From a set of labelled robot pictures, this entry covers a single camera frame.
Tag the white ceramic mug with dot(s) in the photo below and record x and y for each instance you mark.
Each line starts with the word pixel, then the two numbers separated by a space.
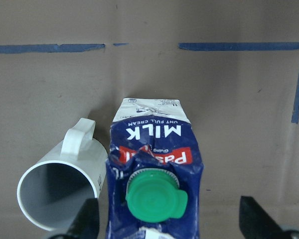
pixel 51 192

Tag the blue white milk carton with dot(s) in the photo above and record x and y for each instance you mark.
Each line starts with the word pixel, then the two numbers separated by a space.
pixel 154 170

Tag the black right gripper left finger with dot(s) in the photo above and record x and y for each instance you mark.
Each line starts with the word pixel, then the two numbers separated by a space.
pixel 86 224

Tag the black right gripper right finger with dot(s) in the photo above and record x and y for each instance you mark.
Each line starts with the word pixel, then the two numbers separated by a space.
pixel 256 223

